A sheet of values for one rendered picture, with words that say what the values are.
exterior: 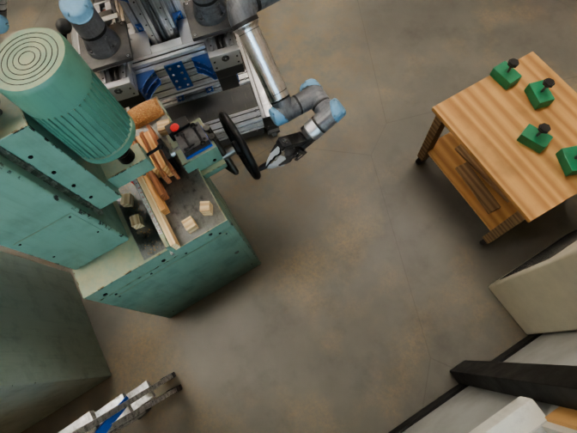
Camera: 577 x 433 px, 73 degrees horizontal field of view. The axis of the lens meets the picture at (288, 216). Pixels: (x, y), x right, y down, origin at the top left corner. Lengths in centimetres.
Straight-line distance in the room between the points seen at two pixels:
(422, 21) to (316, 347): 222
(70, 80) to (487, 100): 169
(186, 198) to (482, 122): 133
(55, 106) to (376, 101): 198
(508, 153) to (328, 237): 96
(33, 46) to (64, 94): 11
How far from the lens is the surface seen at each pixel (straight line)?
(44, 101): 98
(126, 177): 134
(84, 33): 192
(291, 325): 211
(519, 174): 192
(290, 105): 145
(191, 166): 139
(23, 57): 103
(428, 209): 231
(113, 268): 152
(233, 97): 242
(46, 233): 132
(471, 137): 193
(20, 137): 107
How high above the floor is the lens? 210
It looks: 70 degrees down
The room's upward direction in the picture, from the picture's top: 15 degrees counter-clockwise
